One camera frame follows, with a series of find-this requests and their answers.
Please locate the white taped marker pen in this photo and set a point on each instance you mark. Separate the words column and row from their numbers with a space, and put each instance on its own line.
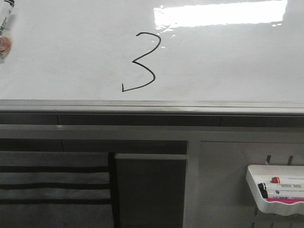
column 5, row 36

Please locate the white whiteboard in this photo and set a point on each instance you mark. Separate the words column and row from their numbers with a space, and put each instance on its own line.
column 176, row 56

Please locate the dark grey panel board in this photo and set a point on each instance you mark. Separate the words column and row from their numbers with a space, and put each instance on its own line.
column 151, row 190

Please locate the black capped marker upper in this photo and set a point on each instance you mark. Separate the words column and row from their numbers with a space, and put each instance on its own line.
column 277, row 186

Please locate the black capped marker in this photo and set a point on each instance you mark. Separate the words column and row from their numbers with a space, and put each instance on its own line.
column 277, row 186
column 282, row 194

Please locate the grey striped fabric organizer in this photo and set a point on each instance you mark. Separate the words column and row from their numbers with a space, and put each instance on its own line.
column 58, row 190

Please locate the red capped marker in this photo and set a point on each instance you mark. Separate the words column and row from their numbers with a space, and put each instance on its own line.
column 288, row 180

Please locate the black capped marker lower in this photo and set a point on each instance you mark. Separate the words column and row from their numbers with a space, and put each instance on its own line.
column 282, row 194

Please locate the white plastic marker tray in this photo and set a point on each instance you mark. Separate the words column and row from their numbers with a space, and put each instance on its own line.
column 254, row 176

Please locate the pink eraser pad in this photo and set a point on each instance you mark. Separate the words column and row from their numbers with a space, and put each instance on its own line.
column 287, row 201

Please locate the white metal frame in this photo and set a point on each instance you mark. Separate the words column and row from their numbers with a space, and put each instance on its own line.
column 194, row 136

